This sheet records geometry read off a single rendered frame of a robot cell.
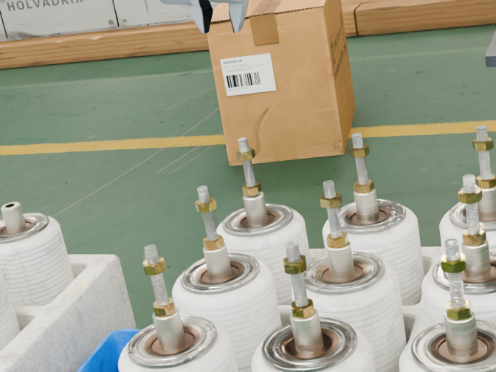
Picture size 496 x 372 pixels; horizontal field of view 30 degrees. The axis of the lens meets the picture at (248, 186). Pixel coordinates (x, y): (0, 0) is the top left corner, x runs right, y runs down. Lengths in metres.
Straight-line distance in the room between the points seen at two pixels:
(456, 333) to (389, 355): 0.15
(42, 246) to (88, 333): 0.11
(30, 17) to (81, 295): 2.33
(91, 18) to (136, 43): 0.22
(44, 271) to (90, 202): 0.79
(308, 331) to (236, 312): 0.14
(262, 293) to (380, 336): 0.11
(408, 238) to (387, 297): 0.12
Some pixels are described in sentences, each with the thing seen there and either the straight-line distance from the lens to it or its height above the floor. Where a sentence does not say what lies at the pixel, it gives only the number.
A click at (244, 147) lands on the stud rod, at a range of 0.94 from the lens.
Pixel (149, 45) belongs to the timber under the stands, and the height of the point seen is 0.03.
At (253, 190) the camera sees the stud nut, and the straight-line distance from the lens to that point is 0.95.
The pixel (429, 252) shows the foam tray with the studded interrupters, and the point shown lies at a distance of 1.01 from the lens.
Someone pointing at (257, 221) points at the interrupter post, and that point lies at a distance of 0.96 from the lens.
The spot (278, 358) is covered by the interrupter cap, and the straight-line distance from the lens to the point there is 0.72.
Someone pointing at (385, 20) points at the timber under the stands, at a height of 0.04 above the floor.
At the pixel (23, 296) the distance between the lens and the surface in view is 1.09.
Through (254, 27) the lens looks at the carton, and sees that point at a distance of 1.79.
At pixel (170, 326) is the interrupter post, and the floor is 0.27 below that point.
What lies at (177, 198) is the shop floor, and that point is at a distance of 1.78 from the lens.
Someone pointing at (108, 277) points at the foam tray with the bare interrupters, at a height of 0.17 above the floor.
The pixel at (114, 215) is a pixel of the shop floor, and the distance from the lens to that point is 1.77.
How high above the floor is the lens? 0.63
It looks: 21 degrees down
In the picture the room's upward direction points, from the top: 11 degrees counter-clockwise
